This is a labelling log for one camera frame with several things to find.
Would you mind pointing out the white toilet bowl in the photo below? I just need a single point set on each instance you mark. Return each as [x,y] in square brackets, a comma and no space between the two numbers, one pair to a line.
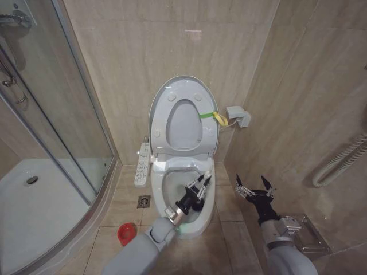
[157,197]

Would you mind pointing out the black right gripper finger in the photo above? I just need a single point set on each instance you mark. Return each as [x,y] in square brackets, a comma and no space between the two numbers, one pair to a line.
[268,187]
[242,189]

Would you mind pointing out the yellow loop tag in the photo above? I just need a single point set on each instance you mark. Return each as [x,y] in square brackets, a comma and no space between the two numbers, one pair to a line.
[221,118]

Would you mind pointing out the round chrome shower drain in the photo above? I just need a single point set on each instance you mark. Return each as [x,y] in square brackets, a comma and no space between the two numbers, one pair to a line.
[31,180]

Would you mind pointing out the chrome shower mixer tap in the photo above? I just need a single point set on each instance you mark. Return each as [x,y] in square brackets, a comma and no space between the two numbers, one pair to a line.
[17,17]

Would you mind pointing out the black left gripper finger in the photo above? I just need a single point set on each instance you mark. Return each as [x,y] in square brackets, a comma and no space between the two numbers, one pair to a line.
[196,181]
[205,186]

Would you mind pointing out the square metal floor drain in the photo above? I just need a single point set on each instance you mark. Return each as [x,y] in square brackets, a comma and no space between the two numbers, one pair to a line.
[144,201]

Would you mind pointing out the white bidet control panel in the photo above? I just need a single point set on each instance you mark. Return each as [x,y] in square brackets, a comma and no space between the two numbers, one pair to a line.
[142,169]

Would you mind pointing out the curved glass shower enclosure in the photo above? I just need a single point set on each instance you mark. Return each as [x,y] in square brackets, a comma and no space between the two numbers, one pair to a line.
[57,94]

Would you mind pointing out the grey wall outlet box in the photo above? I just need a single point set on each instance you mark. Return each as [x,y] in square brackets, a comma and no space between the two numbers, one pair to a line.
[238,114]

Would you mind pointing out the red toilet brush holder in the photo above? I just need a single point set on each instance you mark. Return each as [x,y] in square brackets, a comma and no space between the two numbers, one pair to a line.
[126,233]

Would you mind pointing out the white shower tray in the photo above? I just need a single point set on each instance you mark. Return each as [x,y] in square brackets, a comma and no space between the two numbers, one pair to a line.
[40,217]

